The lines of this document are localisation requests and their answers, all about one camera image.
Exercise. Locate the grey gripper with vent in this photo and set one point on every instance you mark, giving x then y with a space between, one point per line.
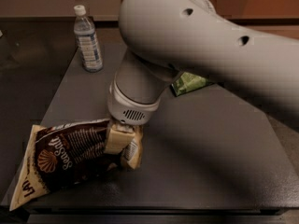
126 108

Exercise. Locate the brown sea salt chip bag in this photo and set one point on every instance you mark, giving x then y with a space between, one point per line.
62 156

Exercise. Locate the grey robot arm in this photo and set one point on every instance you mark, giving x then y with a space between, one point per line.
165 38

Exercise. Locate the green chip bag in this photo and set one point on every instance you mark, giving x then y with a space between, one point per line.
188 82

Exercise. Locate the clear blue-label plastic water bottle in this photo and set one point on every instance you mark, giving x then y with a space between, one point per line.
87 40

